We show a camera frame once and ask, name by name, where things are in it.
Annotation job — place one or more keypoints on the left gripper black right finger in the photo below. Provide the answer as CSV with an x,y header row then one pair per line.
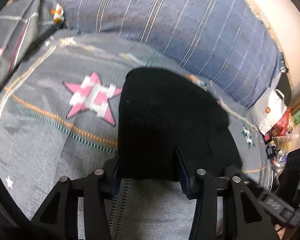
x,y
225,207

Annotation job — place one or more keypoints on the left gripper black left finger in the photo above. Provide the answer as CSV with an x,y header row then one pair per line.
x,y
57,216

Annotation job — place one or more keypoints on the dark bottle with blue label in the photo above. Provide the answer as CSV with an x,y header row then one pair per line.
x,y
271,152

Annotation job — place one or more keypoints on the dark bottle with pink label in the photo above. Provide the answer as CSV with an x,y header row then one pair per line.
x,y
267,138

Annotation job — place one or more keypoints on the grey star-pattern quilt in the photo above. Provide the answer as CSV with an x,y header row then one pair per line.
x,y
24,24

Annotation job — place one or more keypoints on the blue plaid pillow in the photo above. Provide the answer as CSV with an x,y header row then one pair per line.
x,y
222,40

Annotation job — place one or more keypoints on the white paper shopping bag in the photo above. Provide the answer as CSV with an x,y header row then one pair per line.
x,y
268,109

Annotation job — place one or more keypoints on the black pants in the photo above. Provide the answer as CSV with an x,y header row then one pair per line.
x,y
167,123

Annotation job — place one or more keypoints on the grey star-pattern bed sheet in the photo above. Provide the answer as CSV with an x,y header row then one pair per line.
x,y
59,113

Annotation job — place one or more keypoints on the clear plastic bag with items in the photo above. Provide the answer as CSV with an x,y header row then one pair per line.
x,y
284,145

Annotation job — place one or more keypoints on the red plastic bag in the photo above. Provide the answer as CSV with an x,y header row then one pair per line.
x,y
280,128

